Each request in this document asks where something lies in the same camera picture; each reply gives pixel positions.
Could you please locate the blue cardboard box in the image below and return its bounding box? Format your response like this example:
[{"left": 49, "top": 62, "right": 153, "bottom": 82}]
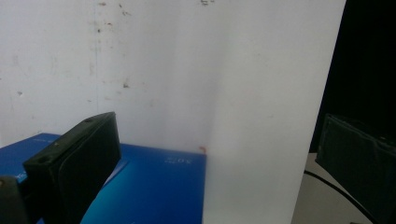
[{"left": 0, "top": 133, "right": 207, "bottom": 224}]

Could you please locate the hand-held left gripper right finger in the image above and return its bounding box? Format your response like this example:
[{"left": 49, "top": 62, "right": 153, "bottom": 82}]
[{"left": 315, "top": 113, "right": 396, "bottom": 224}]

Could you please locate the black corrugated left gripper cable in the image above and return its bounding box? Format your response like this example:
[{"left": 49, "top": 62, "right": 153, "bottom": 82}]
[{"left": 303, "top": 170, "right": 378, "bottom": 224}]

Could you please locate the white foam board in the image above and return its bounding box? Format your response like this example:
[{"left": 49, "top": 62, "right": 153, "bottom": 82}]
[{"left": 0, "top": 0, "right": 347, "bottom": 224}]

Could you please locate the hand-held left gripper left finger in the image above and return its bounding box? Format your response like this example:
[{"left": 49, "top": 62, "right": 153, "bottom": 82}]
[{"left": 22, "top": 111, "right": 122, "bottom": 224}]

